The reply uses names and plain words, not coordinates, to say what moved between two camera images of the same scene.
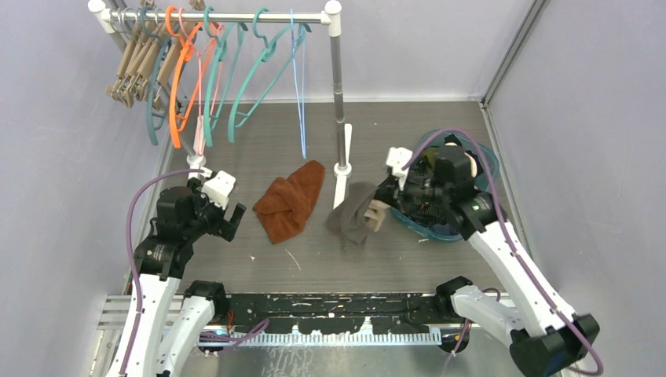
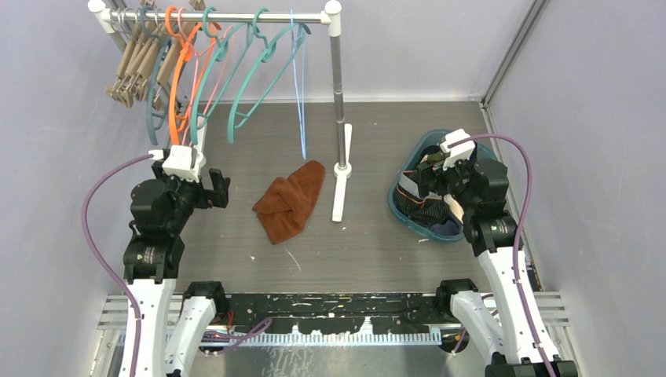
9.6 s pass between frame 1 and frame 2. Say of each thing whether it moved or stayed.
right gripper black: moved
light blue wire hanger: stayed
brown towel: stayed
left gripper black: moved
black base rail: stayed
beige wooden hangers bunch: stayed
